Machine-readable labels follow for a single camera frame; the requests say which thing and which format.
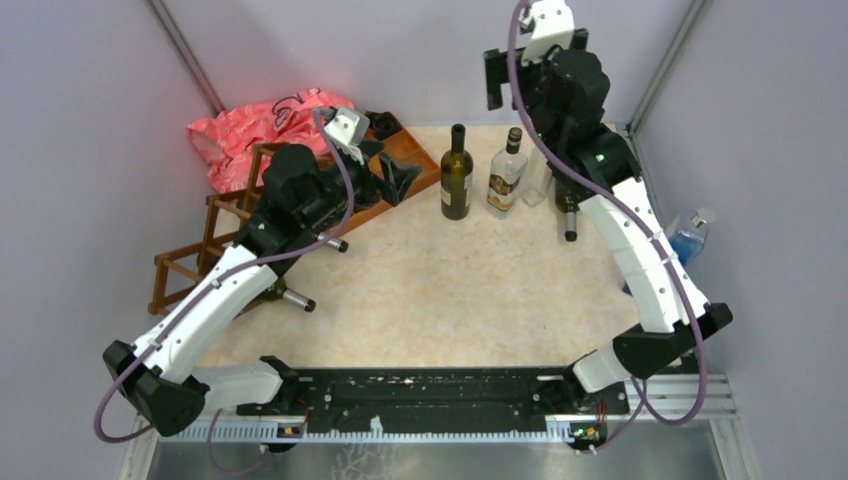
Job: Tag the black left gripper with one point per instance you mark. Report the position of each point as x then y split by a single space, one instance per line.
400 177

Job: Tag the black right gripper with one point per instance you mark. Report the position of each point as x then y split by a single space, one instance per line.
497 73

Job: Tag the green wine bottle black neck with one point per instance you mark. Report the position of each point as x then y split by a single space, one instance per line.
456 176

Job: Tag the green wine bottle silver foil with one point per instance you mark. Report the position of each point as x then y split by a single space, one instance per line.
334 243

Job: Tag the clear liquor bottle brown label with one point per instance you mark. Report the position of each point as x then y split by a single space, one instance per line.
506 171

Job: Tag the clear glass bottle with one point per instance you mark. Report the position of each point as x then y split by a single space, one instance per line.
536 182

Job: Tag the green wine bottle silver neck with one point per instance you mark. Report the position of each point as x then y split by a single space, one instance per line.
280 290

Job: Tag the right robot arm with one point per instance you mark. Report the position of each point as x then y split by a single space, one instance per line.
606 182

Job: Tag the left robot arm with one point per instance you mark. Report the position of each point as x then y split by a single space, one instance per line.
300 209

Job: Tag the dark wine bottle lying down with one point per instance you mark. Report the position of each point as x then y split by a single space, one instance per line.
569 208

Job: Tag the brown wooden wine rack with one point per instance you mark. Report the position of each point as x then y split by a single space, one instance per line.
177 271

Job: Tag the blue liquid square bottle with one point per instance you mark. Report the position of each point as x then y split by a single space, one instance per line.
688 231

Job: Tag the wooden compartment tray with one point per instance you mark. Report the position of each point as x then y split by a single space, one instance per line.
404 148

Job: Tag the rolled dark sock far corner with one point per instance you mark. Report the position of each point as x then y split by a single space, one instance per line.
383 125

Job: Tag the pink plastic bag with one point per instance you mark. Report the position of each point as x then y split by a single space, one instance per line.
224 143

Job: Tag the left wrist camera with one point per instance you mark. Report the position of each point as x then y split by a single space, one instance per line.
347 129

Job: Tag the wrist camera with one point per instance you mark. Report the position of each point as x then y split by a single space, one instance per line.
550 24
347 129

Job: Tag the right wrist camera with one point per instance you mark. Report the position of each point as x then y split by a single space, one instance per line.
550 24

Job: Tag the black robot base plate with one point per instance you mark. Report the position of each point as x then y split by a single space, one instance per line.
435 400

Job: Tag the white cable duct strip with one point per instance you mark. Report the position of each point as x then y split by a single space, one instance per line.
271 432

